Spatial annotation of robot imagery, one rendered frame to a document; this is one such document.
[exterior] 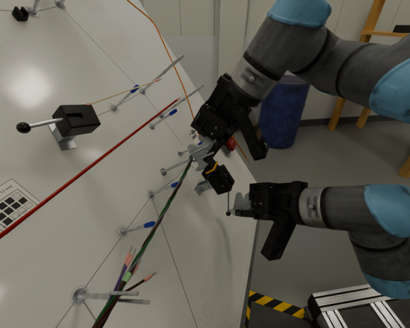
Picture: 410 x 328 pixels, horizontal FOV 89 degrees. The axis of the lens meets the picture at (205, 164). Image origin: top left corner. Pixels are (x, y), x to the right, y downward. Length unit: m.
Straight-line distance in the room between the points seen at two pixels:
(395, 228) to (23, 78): 0.58
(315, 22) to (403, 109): 0.16
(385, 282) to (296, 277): 1.32
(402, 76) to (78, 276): 0.46
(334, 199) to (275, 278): 1.35
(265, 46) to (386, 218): 0.29
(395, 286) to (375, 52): 0.34
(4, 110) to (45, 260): 0.21
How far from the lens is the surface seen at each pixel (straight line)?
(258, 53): 0.36
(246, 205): 0.52
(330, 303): 1.49
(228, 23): 2.92
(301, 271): 1.80
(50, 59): 0.48
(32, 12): 0.53
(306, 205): 0.42
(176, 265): 0.46
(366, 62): 0.35
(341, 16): 3.65
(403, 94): 0.31
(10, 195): 0.35
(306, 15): 0.36
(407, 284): 0.48
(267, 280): 1.69
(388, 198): 0.38
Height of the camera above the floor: 1.47
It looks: 35 degrees down
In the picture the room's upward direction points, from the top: straight up
